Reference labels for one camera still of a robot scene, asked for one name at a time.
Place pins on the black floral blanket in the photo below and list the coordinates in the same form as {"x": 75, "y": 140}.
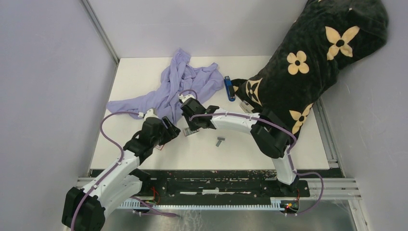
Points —
{"x": 327, "y": 36}

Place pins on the aluminium rail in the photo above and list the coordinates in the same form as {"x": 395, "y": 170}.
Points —
{"x": 327, "y": 189}

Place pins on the lavender crumpled cloth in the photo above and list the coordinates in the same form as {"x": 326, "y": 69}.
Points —
{"x": 178, "y": 76}

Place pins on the box of staples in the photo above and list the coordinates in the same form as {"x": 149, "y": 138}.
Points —
{"x": 188, "y": 131}

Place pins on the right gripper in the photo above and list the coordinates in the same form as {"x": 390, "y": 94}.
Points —
{"x": 192, "y": 127}

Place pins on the beige and black stapler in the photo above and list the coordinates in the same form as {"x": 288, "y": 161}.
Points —
{"x": 248, "y": 108}

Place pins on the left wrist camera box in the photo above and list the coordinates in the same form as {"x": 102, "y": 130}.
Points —
{"x": 151, "y": 113}

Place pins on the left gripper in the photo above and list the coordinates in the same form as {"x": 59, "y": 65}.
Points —
{"x": 171, "y": 132}

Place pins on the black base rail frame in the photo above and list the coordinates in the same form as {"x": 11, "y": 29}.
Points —
{"x": 217, "y": 187}

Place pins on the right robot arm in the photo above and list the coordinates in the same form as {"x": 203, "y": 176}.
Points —
{"x": 268, "y": 131}

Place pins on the slotted cable duct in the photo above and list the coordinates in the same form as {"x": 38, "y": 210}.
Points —
{"x": 136, "y": 205}

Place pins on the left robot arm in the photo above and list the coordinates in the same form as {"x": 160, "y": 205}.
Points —
{"x": 87, "y": 208}

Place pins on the blue stapler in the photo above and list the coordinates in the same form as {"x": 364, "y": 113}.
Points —
{"x": 229, "y": 89}

